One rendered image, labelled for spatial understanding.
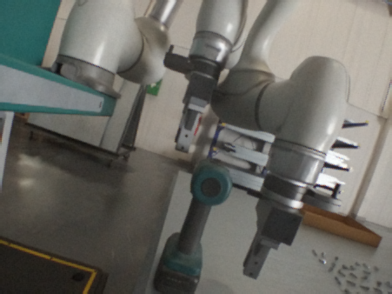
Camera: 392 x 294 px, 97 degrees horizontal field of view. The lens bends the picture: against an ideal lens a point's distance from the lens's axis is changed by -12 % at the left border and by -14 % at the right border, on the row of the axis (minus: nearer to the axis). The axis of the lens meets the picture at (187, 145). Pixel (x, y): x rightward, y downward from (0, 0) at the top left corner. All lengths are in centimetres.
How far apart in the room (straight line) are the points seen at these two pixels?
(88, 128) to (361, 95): 638
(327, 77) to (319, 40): 600
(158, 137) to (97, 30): 472
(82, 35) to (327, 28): 634
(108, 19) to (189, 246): 51
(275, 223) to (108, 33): 52
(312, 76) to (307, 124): 8
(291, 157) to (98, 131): 282
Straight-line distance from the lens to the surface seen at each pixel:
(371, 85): 689
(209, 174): 28
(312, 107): 34
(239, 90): 41
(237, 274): 51
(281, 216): 32
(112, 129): 300
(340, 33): 673
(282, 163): 34
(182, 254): 36
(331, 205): 38
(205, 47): 44
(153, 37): 69
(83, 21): 55
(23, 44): 53
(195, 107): 35
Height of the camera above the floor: 92
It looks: 5 degrees down
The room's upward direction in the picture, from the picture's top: 18 degrees clockwise
